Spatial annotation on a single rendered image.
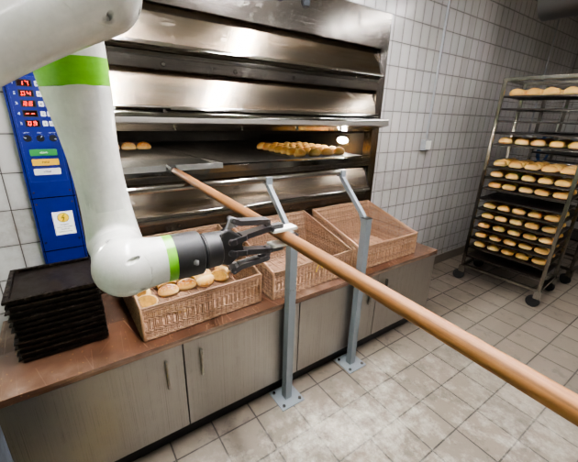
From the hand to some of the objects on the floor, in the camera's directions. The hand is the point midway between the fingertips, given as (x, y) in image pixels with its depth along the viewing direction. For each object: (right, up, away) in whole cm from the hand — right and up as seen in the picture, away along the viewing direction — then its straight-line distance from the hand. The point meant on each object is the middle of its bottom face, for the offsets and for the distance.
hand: (282, 235), depth 78 cm
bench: (-9, -79, +126) cm, 149 cm away
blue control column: (-156, -59, +169) cm, 237 cm away
